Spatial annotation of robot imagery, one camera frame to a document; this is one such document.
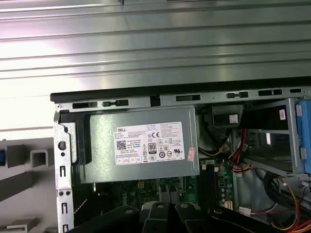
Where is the blue drive cage latch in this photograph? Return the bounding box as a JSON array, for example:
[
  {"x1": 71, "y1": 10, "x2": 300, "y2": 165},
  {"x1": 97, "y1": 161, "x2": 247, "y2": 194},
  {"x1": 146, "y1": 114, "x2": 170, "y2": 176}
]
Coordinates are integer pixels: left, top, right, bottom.
[{"x1": 294, "y1": 101, "x2": 311, "y2": 174}]

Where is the black open PC case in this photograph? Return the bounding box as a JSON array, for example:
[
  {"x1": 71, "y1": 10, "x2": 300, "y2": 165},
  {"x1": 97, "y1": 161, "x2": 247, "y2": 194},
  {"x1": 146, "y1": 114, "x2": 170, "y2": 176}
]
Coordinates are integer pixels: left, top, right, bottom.
[{"x1": 50, "y1": 76, "x2": 311, "y2": 233}]

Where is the yellow black wire bundle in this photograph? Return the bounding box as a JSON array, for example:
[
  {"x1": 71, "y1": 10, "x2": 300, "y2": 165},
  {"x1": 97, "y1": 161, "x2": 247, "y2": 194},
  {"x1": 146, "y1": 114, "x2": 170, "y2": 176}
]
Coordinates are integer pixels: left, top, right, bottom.
[{"x1": 198, "y1": 132, "x2": 230, "y2": 159}]

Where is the green motherboard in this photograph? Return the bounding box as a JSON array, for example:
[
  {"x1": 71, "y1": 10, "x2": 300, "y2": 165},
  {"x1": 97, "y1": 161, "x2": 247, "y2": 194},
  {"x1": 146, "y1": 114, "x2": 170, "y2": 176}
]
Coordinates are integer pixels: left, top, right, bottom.
[{"x1": 93, "y1": 157, "x2": 235, "y2": 213}]

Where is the grey parts rack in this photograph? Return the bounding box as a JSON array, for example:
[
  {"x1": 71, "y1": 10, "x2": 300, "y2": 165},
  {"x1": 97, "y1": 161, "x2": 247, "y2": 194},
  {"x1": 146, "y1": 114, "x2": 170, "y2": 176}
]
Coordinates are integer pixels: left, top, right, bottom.
[{"x1": 0, "y1": 138, "x2": 57, "y2": 233}]

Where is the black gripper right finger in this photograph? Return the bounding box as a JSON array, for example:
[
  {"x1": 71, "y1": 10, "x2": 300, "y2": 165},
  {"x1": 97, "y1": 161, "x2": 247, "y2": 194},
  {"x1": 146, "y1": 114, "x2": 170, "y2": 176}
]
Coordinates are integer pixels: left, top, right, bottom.
[{"x1": 174, "y1": 202, "x2": 303, "y2": 233}]

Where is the black cable bundle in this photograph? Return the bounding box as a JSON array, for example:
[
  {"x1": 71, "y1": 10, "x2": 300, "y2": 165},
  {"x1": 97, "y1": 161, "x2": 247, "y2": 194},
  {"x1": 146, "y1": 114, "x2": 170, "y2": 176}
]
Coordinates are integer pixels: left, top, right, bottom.
[{"x1": 263, "y1": 169, "x2": 300, "y2": 210}]

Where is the orange red wire bundle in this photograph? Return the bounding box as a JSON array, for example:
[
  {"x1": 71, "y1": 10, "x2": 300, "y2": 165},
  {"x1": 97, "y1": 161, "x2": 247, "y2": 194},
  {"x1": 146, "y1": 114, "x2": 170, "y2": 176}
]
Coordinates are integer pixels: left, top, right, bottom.
[{"x1": 227, "y1": 127, "x2": 311, "y2": 233}]

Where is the red black fan wire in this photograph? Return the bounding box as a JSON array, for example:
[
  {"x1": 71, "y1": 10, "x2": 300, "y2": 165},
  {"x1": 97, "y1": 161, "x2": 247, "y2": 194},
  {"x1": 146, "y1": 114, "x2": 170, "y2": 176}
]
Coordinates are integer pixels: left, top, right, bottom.
[{"x1": 73, "y1": 198, "x2": 88, "y2": 215}]

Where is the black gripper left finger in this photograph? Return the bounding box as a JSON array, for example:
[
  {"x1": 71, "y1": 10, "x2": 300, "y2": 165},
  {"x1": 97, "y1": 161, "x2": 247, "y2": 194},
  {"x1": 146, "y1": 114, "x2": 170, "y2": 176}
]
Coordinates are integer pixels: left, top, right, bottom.
[{"x1": 68, "y1": 202, "x2": 171, "y2": 233}]

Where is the grey power supply unit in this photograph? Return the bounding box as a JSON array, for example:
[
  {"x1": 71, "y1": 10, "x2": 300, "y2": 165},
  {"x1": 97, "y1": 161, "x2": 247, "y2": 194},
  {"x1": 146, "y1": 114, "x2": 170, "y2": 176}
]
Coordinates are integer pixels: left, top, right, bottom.
[{"x1": 79, "y1": 106, "x2": 201, "y2": 184}]

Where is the black RAM slot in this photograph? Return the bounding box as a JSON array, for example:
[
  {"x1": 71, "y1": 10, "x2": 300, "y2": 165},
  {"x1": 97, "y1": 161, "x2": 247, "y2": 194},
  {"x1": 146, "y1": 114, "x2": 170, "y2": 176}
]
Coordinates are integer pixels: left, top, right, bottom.
[
  {"x1": 199, "y1": 167, "x2": 209, "y2": 207},
  {"x1": 208, "y1": 167, "x2": 218, "y2": 207}
]

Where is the metal optical drive cage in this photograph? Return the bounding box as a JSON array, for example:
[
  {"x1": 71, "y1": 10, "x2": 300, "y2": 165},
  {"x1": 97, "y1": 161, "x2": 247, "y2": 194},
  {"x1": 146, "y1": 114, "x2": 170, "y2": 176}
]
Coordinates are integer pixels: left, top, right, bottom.
[{"x1": 242, "y1": 97, "x2": 311, "y2": 177}]

